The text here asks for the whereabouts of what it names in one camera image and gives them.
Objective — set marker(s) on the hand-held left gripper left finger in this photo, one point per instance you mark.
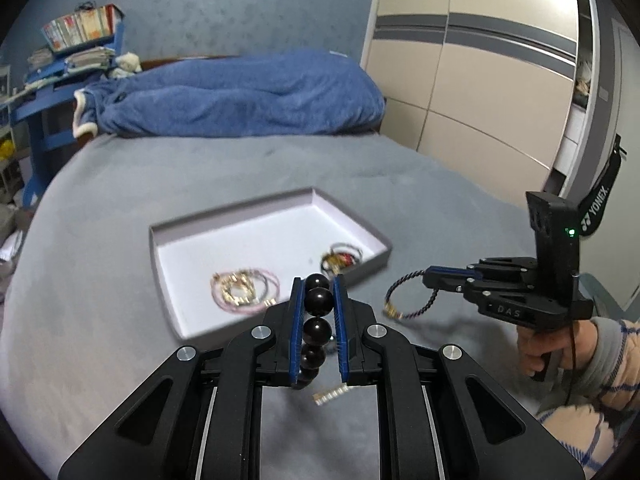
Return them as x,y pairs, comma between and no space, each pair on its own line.
298,330

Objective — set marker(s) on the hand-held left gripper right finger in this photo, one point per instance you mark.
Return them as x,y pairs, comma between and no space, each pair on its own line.
341,330

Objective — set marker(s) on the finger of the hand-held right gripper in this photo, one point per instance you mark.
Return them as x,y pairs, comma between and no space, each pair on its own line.
447,271
447,286

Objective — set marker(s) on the grey cardboard box tray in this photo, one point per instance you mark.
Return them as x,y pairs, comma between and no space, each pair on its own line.
280,230

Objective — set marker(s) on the person's right forearm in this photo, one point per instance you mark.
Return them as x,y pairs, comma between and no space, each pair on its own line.
610,360

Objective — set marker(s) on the person's right hand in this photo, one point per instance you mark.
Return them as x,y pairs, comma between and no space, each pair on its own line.
535,352

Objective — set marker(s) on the person's plaid clothing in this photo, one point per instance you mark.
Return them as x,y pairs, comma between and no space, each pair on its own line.
580,435

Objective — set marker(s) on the beige wardrobe with grey stripe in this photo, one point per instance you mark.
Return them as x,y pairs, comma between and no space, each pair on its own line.
475,85

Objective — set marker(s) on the blue fleece blanket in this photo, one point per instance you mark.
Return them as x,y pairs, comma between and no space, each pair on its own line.
240,95

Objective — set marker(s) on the white plush toy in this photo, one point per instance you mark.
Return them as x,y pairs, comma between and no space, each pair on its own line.
125,64

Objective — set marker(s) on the blue desk with shelf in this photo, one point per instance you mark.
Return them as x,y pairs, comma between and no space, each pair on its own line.
37,115

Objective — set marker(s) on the yellow item on cart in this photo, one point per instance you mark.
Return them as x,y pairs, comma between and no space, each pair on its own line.
6,149

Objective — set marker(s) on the stack of papers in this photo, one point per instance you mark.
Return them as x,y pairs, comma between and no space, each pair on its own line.
85,60

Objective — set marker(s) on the white rack cart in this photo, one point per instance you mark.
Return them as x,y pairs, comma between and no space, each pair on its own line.
5,110

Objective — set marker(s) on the row of books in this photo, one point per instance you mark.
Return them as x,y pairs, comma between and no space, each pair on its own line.
80,27

